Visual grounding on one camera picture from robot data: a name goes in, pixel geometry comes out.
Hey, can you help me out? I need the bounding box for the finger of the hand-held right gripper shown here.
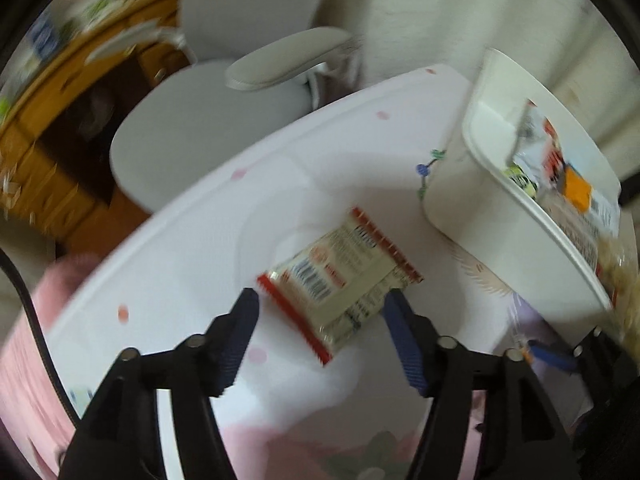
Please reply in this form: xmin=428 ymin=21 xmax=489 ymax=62
xmin=525 ymin=337 xmax=581 ymax=376

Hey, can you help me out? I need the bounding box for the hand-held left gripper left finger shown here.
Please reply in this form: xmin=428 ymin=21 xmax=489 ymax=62
xmin=60 ymin=287 xmax=261 ymax=480

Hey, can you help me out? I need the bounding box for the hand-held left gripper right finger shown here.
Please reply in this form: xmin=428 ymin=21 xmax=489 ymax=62
xmin=382 ymin=287 xmax=576 ymax=480

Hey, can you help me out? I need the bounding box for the red-edged white snack packet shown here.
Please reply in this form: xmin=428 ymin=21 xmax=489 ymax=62
xmin=256 ymin=206 xmax=426 ymax=367

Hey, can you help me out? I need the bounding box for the long rice cracker packet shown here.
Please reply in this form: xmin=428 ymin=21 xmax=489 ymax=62
xmin=597 ymin=237 xmax=638 ymax=311

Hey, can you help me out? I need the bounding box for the large clear printed snack packet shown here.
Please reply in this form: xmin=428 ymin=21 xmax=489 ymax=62
xmin=540 ymin=195 xmax=606 ymax=271

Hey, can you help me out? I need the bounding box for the white plastic bin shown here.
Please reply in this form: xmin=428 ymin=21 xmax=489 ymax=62
xmin=420 ymin=47 xmax=623 ymax=361

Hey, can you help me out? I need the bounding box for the green snack packet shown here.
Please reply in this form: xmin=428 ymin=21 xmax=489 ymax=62
xmin=502 ymin=162 xmax=541 ymax=198

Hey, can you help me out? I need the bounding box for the pink printed blanket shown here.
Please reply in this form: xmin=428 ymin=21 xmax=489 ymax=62
xmin=0 ymin=62 xmax=626 ymax=480

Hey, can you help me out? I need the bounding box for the orange snack packet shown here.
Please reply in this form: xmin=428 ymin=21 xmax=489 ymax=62
xmin=560 ymin=165 xmax=621 ymax=236

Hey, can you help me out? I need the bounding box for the red white crumpled wrapper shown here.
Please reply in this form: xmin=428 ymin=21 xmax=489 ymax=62
xmin=510 ymin=100 xmax=568 ymax=191

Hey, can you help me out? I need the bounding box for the grey office chair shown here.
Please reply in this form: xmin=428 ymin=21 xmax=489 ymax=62
xmin=109 ymin=0 xmax=366 ymax=213

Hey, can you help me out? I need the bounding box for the wooden desk with shelves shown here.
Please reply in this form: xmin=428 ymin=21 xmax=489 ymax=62
xmin=0 ymin=0 xmax=193 ymax=256

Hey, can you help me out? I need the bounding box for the cream floral curtain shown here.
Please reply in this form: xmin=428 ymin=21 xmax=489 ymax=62
xmin=310 ymin=0 xmax=640 ymax=181

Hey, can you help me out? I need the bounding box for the black cable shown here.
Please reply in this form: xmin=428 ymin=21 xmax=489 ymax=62
xmin=0 ymin=247 xmax=81 ymax=426

